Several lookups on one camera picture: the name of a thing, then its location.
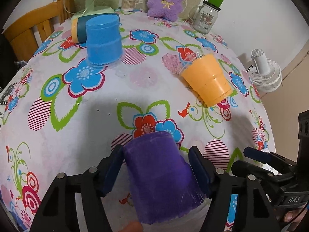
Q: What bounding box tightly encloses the purple plastic cup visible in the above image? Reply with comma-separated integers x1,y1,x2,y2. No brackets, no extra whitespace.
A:
124,131,205,224

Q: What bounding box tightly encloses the orange plastic cup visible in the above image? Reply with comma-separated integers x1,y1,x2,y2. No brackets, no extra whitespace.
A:
178,51,233,107

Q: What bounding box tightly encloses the blue plastic cup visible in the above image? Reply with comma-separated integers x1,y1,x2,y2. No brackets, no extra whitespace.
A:
85,14,123,66

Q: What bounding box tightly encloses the right hand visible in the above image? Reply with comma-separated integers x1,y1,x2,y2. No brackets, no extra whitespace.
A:
283,208,308,224

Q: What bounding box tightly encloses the left hand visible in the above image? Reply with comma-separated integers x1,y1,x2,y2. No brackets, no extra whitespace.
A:
119,221,143,232

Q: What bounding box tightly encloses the white small fan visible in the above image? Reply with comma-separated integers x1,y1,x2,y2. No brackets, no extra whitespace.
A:
248,48,282,93

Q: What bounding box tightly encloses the wooden chair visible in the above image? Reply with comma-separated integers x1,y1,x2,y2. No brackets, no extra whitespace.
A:
4,0,76,61

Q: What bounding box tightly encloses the teal cylindrical case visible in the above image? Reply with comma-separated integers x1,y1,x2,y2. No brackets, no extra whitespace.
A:
71,13,119,44

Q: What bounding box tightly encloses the glass jar green lid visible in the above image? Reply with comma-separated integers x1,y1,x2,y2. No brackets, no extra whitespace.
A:
188,0,224,34

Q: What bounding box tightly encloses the cotton swab container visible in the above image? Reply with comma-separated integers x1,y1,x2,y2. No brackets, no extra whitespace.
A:
121,0,136,12

